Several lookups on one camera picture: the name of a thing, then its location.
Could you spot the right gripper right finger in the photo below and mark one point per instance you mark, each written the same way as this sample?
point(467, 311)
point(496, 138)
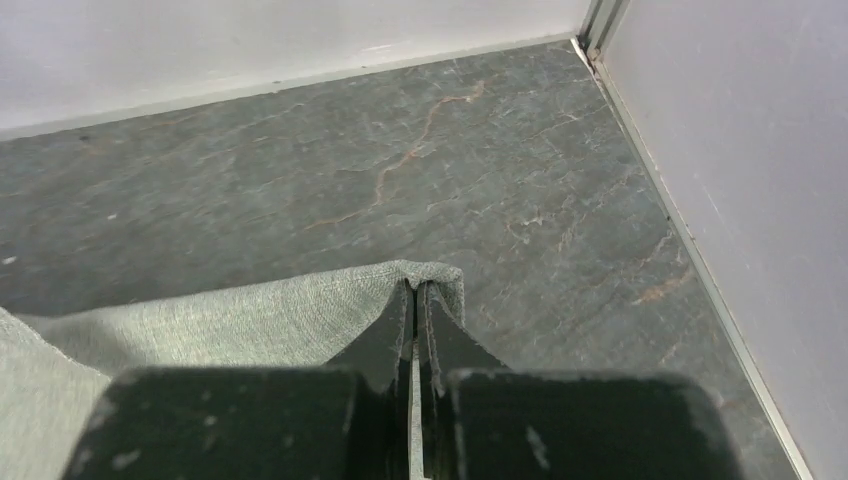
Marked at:
point(443, 343)

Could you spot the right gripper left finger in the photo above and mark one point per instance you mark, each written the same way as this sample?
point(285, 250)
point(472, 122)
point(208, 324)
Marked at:
point(382, 353)

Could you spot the grey cloth napkin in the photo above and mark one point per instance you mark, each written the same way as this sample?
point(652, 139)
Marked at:
point(53, 369)

